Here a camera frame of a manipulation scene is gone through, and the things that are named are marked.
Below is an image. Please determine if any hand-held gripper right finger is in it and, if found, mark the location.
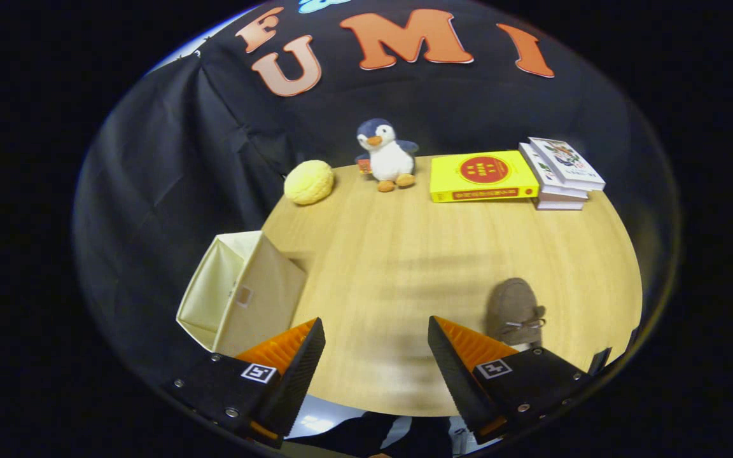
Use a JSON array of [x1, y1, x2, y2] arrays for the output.
[[428, 316, 596, 446]]

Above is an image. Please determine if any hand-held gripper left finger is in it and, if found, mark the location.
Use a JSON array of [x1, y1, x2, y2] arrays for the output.
[[166, 317, 327, 450]]

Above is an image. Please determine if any beige fabric storage box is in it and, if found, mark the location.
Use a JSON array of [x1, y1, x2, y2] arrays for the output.
[[176, 230, 308, 357]]

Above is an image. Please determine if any person's dark clothing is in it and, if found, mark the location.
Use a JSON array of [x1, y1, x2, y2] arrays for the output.
[[284, 410, 469, 458]]

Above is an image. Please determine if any yellow round plush ball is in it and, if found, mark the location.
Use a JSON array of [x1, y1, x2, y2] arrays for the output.
[[283, 159, 335, 206]]

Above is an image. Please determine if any yellow book with red circle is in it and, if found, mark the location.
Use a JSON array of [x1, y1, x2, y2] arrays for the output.
[[429, 150, 540, 204]]

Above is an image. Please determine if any penguin plush toy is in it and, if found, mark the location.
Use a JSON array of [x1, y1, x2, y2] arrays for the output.
[[354, 118, 419, 193]]

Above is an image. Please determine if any white illustrated book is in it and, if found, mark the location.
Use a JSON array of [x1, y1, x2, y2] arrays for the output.
[[527, 137, 606, 191]]

